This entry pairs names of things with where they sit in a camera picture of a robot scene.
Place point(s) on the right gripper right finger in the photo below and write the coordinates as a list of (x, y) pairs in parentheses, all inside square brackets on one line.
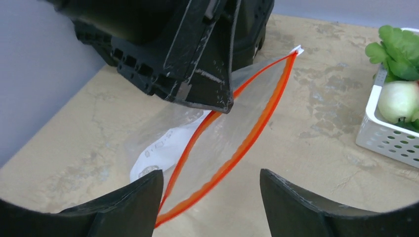
[(293, 211)]

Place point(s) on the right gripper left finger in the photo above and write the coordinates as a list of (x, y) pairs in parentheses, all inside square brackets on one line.
[(130, 211)]

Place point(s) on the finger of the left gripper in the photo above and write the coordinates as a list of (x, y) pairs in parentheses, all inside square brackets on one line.
[(193, 49)]

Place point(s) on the clear zip top bag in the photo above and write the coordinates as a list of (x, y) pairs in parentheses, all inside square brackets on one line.
[(194, 148)]

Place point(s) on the white plastic basket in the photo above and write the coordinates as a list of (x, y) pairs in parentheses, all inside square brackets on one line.
[(398, 142)]

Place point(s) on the white radish with leaves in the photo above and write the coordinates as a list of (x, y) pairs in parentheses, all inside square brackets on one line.
[(398, 53)]

